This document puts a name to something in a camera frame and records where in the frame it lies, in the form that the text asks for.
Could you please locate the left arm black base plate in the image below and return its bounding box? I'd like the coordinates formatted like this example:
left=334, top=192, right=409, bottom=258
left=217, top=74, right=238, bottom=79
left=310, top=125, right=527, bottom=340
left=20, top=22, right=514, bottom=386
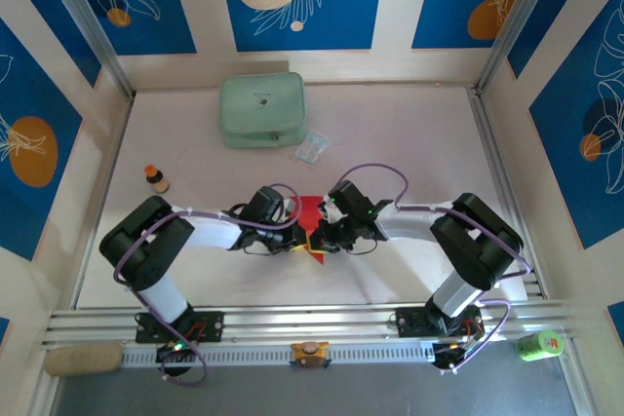
left=135, top=311, right=225, bottom=344

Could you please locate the orange yellow button device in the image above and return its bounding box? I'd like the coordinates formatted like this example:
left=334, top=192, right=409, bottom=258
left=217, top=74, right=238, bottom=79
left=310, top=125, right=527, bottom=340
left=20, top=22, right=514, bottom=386
left=290, top=340, right=332, bottom=369

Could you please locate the slotted grey cable duct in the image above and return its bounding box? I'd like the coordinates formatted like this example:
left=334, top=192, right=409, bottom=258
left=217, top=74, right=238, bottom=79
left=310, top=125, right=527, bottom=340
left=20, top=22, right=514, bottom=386
left=119, top=340, right=438, bottom=368

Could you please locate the red paper sheet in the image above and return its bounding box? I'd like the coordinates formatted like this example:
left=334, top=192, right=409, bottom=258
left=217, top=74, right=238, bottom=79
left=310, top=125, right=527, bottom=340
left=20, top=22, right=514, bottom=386
left=291, top=195, right=329, bottom=267

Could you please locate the small clear plastic packet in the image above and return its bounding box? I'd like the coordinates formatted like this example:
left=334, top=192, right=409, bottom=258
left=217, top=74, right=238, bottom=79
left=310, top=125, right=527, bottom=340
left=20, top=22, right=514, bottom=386
left=293, top=131, right=332, bottom=166

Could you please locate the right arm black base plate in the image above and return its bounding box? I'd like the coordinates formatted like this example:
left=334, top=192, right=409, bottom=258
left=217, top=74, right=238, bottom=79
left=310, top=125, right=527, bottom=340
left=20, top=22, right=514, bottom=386
left=395, top=307, right=484, bottom=339

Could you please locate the aluminium mounting rail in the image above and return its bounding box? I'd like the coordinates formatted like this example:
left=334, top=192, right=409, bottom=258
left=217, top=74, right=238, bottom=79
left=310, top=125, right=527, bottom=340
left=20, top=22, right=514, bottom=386
left=41, top=301, right=581, bottom=352

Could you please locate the beige foam roll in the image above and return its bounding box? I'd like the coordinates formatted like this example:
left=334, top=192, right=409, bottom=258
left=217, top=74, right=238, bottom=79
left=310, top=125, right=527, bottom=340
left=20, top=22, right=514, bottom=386
left=42, top=342, right=124, bottom=378

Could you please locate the aluminium side rail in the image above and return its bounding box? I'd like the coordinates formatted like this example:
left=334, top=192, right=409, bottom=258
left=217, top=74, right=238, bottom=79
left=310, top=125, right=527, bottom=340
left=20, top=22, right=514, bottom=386
left=467, top=87, right=547, bottom=300

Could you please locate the mint green zip pouch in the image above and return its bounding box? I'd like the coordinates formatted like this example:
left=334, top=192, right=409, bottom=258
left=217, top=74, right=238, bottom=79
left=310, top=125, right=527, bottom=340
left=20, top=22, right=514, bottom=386
left=217, top=71, right=309, bottom=150

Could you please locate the small brown bottle orange cap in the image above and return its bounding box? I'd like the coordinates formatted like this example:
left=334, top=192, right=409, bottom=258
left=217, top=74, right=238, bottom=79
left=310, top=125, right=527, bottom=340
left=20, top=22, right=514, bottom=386
left=144, top=165, right=171, bottom=195

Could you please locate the green cup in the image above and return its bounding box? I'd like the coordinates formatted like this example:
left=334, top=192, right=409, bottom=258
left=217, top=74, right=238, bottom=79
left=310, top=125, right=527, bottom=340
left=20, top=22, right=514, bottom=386
left=515, top=330, right=566, bottom=362

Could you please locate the aluminium corner post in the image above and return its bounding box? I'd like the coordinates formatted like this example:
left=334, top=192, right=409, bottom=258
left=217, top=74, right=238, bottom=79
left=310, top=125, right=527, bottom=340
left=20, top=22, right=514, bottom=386
left=36, top=0, right=137, bottom=98
left=475, top=0, right=571, bottom=95

